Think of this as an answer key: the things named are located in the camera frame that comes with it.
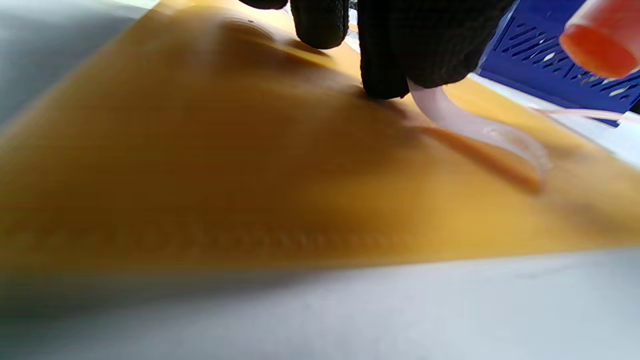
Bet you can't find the person's left hand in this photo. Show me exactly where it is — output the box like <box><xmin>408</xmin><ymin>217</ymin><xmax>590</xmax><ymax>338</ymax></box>
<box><xmin>237</xmin><ymin>0</ymin><xmax>516</xmax><ymax>100</ymax></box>

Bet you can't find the orange glue stick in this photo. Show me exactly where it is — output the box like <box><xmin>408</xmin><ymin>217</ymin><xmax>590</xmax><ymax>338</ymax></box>
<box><xmin>559</xmin><ymin>0</ymin><xmax>640</xmax><ymax>80</ymax></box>

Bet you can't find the yellow L-shaped folder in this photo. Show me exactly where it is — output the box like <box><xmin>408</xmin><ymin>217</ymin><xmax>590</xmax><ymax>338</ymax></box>
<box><xmin>0</xmin><ymin>0</ymin><xmax>640</xmax><ymax>273</ymax></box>

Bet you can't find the blue plastic file rack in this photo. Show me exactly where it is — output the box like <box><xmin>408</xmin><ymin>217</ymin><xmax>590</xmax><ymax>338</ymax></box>
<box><xmin>475</xmin><ymin>0</ymin><xmax>640</xmax><ymax>128</ymax></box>

